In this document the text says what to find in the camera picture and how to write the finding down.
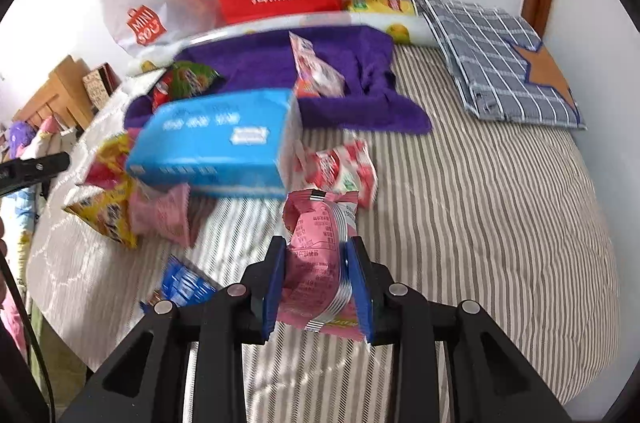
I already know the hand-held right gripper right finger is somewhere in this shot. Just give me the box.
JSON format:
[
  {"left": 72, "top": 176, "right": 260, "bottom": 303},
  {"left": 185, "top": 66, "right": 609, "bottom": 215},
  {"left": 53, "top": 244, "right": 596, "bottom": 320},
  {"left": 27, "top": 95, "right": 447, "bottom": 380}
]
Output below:
[{"left": 345, "top": 235, "right": 573, "bottom": 423}]

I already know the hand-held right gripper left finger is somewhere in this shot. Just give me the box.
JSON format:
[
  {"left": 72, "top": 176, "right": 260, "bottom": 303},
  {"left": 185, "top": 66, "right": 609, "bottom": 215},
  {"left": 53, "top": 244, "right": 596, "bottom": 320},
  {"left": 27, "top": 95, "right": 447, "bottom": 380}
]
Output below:
[{"left": 57, "top": 235, "right": 288, "bottom": 423}]

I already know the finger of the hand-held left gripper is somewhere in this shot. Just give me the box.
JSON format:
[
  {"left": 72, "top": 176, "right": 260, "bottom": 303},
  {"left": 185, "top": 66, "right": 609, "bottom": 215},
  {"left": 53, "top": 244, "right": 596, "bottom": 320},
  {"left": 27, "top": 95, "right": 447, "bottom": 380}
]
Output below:
[{"left": 17, "top": 152, "right": 71, "bottom": 186}]

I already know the red yellow snack packet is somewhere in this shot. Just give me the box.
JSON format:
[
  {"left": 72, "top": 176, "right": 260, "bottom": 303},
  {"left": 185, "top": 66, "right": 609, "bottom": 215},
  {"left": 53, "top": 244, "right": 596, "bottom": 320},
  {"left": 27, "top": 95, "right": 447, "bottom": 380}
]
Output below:
[{"left": 82, "top": 133, "right": 133, "bottom": 186}]

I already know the pink silver-striped snack packet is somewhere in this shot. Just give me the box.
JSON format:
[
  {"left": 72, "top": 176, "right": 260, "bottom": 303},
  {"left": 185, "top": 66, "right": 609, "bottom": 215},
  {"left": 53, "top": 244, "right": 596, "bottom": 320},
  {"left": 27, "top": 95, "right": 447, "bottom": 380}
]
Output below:
[{"left": 277, "top": 189, "right": 362, "bottom": 340}]

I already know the blue cookie packet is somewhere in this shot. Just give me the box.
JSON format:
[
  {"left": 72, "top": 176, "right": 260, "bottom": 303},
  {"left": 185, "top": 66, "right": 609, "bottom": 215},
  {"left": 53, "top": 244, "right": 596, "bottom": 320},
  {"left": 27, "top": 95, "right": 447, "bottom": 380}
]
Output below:
[{"left": 140, "top": 255, "right": 218, "bottom": 311}]

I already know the pale pink snack packet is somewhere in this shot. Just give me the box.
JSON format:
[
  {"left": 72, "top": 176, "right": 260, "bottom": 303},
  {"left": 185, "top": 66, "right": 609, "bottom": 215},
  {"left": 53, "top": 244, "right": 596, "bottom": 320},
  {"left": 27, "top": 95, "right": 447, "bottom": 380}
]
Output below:
[{"left": 130, "top": 183, "right": 193, "bottom": 246}]

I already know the red white snack packet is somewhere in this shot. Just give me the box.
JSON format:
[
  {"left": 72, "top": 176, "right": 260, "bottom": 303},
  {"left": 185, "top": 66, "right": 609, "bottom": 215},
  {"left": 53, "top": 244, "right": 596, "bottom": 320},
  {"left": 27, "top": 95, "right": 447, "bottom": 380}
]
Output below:
[{"left": 295, "top": 140, "right": 378, "bottom": 209}]

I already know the green snack packet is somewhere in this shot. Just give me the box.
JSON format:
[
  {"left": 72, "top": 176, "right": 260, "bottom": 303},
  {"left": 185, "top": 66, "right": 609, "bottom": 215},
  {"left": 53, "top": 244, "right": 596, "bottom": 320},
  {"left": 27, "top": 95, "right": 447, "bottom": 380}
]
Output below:
[{"left": 170, "top": 60, "right": 223, "bottom": 104}]

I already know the colourful printed bedding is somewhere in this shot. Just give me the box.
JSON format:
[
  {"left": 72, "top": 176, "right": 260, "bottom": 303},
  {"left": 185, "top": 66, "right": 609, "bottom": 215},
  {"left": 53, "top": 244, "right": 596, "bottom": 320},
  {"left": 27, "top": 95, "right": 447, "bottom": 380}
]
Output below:
[{"left": 0, "top": 118, "right": 76, "bottom": 254}]

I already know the wooden headboard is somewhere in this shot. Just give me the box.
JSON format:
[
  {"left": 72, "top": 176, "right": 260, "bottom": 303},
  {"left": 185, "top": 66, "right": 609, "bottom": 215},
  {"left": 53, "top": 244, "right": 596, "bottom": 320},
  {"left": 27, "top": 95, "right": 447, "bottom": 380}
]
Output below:
[{"left": 12, "top": 56, "right": 93, "bottom": 139}]

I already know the patterned box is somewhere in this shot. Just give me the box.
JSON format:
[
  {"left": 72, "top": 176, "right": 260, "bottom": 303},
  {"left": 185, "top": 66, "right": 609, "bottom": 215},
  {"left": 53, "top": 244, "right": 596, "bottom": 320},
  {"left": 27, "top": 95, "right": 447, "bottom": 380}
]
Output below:
[{"left": 82, "top": 63, "right": 121, "bottom": 109}]

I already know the blue tissue pack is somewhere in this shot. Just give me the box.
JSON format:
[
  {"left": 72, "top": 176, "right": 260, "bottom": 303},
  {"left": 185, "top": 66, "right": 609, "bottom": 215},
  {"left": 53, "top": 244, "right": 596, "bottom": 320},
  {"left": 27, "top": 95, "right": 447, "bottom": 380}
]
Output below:
[{"left": 125, "top": 88, "right": 303, "bottom": 200}]

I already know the purple towel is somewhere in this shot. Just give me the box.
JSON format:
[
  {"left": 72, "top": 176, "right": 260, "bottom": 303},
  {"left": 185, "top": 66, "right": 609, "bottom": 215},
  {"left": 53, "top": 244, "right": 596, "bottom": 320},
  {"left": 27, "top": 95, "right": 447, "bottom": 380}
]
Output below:
[{"left": 124, "top": 26, "right": 433, "bottom": 136}]

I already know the fruit print rolled mat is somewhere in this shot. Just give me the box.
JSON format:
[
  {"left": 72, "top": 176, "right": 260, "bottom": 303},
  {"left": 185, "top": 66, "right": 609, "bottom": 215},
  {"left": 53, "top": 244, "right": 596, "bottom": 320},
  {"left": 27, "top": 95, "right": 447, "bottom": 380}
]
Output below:
[{"left": 127, "top": 10, "right": 441, "bottom": 76}]

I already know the folded plaid cloth with star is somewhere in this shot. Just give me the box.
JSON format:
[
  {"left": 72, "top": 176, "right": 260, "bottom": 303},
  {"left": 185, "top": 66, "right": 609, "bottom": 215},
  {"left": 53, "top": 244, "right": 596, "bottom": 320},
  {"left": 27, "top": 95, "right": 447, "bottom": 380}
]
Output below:
[{"left": 411, "top": 0, "right": 587, "bottom": 130}]

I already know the yellow drink pack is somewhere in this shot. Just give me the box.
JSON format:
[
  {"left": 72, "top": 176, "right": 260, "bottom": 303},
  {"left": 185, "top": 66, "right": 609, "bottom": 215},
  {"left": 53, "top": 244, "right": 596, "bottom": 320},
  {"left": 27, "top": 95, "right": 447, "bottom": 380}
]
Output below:
[{"left": 345, "top": 0, "right": 418, "bottom": 16}]

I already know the black cable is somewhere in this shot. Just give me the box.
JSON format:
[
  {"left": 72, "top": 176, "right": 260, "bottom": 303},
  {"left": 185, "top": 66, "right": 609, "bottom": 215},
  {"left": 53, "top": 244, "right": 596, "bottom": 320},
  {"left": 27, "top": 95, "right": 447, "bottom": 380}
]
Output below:
[{"left": 0, "top": 253, "right": 55, "bottom": 423}]

